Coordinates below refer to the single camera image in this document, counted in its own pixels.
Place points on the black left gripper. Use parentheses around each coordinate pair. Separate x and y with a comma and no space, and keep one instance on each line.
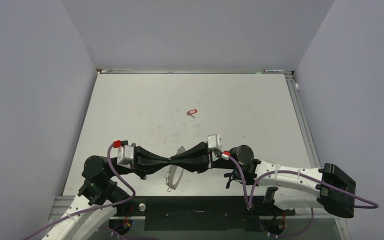
(143,158)

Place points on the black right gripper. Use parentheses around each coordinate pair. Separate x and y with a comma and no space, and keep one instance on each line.
(196,158)

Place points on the red key tag with key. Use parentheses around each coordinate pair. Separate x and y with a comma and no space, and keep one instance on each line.
(192,113)

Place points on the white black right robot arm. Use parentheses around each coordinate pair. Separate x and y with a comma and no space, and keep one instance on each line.
(327,187)

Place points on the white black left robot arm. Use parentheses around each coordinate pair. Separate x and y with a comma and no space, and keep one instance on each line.
(103,194)

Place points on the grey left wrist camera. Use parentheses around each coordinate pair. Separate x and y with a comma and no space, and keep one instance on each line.
(125,153)

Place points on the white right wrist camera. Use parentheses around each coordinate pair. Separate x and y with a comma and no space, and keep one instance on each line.
(214,144)

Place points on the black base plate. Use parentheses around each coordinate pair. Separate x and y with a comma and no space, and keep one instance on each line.
(201,213)

